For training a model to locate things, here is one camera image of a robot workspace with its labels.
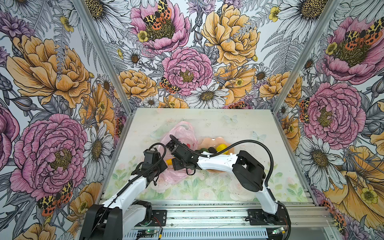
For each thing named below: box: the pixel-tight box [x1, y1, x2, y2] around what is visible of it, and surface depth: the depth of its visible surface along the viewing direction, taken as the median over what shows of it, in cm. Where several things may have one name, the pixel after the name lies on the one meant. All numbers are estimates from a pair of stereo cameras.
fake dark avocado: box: [207, 146, 217, 154], surface depth 96 cm
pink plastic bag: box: [157, 165, 197, 185], surface depth 84 cm
